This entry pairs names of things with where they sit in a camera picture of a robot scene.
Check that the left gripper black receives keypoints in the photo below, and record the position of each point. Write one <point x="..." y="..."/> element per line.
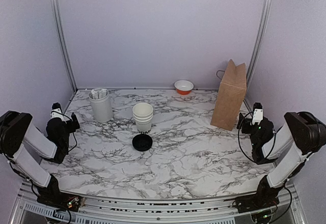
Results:
<point x="73" y="127"/>

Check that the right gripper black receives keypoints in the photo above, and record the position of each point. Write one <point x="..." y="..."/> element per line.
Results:
<point x="245" y="121"/>

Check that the black plastic cup lid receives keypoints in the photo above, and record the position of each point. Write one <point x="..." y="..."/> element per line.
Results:
<point x="142" y="142"/>

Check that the white paper cup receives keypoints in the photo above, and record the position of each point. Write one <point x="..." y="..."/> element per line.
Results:
<point x="142" y="111"/>

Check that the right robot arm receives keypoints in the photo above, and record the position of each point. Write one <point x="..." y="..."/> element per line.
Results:
<point x="295" y="142"/>

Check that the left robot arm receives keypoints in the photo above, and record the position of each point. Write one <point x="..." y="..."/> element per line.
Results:
<point x="18" y="131"/>

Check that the brown paper bag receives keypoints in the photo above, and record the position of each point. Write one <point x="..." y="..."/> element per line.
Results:
<point x="231" y="93"/>

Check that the grey cylindrical canister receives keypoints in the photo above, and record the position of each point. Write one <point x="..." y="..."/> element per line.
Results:
<point x="102" y="109"/>

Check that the white sugar packets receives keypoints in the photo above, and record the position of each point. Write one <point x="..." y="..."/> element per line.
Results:
<point x="98" y="93"/>

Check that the stack of white paper cups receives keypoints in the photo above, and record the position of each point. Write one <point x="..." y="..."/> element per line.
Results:
<point x="143" y="123"/>

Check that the orange white bowl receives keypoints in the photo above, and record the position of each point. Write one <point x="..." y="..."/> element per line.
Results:
<point x="183" y="87"/>

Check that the front aluminium rail base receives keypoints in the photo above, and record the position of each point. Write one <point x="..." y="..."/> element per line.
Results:
<point x="94" y="209"/>

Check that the right aluminium frame post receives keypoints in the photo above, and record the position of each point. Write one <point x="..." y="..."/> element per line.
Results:
<point x="259" y="38"/>

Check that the aluminium frame post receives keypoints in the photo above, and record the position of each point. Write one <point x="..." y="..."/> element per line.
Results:
<point x="259" y="38"/>
<point x="62" y="42"/>

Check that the left aluminium frame post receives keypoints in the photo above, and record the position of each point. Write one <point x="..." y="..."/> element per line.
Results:
<point x="62" y="42"/>

